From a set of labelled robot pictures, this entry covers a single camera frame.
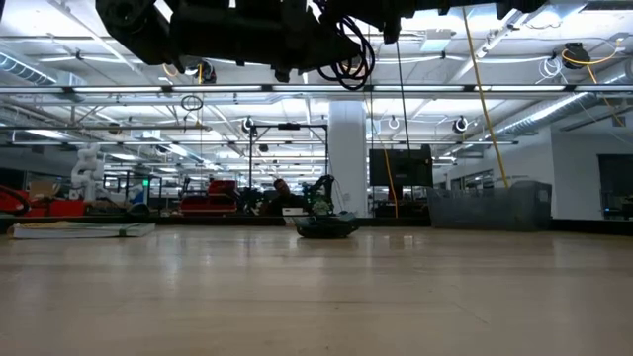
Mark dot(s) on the dark round tray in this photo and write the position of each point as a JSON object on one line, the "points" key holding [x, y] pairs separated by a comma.
{"points": [[326, 228]]}

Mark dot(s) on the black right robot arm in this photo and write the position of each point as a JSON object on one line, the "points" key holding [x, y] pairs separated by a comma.
{"points": [[445, 4]]}

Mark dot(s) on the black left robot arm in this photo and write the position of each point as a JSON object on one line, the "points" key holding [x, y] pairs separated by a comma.
{"points": [[237, 29]]}

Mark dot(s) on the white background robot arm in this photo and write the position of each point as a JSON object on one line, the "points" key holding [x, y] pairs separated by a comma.
{"points": [[88, 170]]}

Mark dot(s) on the person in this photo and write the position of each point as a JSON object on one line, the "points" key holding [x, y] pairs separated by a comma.
{"points": [[282, 190]]}

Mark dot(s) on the white square pillar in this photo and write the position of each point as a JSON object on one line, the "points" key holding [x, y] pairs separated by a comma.
{"points": [[348, 158]]}

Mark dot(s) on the black monitor screen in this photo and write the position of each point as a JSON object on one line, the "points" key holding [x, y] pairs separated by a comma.
{"points": [[400, 168]]}

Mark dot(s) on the long ceiling light bar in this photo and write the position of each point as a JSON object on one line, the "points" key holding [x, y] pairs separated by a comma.
{"points": [[316, 89]]}

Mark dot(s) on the red tool cart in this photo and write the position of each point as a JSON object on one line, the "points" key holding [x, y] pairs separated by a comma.
{"points": [[215, 198]]}

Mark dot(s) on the grey storage bin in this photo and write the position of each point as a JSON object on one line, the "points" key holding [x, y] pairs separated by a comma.
{"points": [[489, 207]]}

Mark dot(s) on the flat white and green book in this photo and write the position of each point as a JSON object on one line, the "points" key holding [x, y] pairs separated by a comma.
{"points": [[79, 230]]}

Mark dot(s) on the red box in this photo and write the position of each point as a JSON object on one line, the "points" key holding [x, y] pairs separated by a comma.
{"points": [[59, 207]]}

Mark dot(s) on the cardboard box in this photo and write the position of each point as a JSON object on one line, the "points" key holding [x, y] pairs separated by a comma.
{"points": [[44, 189]]}

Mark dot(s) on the black metal frame rig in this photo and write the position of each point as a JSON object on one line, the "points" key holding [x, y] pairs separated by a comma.
{"points": [[288, 127]]}

